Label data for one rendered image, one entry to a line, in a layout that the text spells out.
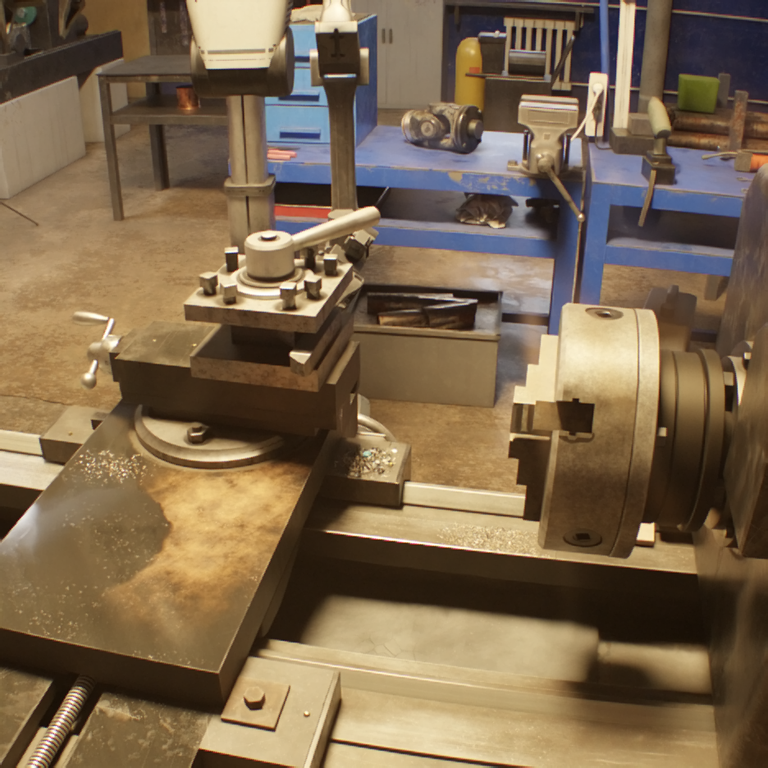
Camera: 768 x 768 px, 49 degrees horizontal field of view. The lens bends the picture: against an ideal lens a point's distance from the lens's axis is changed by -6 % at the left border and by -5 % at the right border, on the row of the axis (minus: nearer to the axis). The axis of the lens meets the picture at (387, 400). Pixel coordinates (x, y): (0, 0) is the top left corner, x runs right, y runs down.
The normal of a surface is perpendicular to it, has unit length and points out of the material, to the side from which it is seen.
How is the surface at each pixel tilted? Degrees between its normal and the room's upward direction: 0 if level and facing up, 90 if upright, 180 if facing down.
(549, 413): 54
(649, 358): 24
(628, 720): 48
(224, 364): 90
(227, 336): 0
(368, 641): 10
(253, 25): 90
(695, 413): 43
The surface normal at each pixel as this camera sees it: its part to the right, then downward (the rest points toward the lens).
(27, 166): 0.98, 0.10
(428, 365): -0.14, 0.50
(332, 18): -0.02, -0.06
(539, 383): -0.07, -0.58
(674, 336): -0.40, 0.47
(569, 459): -0.18, 0.21
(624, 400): -0.14, -0.23
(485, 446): 0.00, -0.86
